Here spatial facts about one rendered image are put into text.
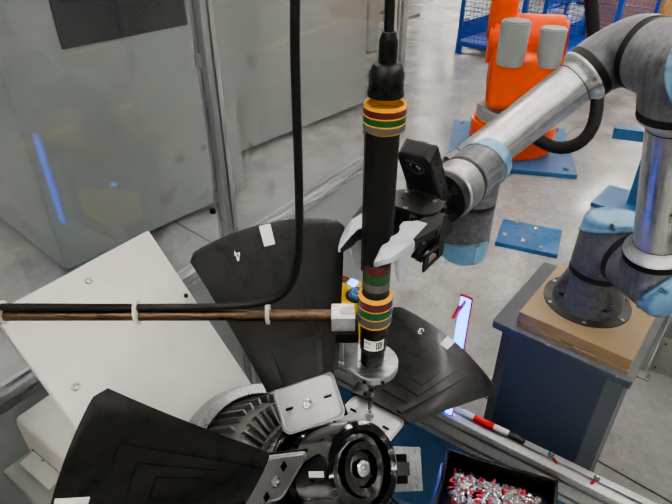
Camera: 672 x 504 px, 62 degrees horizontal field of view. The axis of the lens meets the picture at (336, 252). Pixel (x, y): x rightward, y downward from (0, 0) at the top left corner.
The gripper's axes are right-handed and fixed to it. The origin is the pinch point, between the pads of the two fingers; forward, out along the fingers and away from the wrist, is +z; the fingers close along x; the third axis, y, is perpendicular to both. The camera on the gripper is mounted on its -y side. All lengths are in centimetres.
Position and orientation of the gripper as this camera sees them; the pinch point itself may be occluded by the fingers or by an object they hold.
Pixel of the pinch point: (363, 246)
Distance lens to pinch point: 62.6
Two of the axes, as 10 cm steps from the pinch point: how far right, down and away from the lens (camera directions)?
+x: -8.0, -3.3, 5.0
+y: 0.0, 8.3, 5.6
